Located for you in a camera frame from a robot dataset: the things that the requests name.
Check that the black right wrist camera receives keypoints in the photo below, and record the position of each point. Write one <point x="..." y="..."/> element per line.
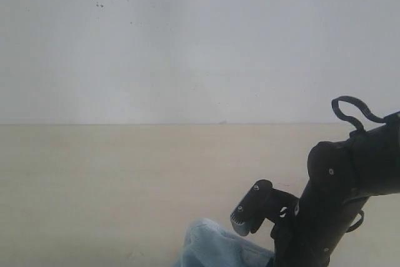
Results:
<point x="261" y="202"/>

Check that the light blue fluffy towel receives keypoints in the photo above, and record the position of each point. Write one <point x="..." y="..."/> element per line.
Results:
<point x="207" y="243"/>

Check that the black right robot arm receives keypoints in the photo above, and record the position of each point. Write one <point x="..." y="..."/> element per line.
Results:
<point x="342" y="177"/>

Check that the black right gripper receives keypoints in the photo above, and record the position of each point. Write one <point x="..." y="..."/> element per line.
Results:
<point x="289" y="249"/>

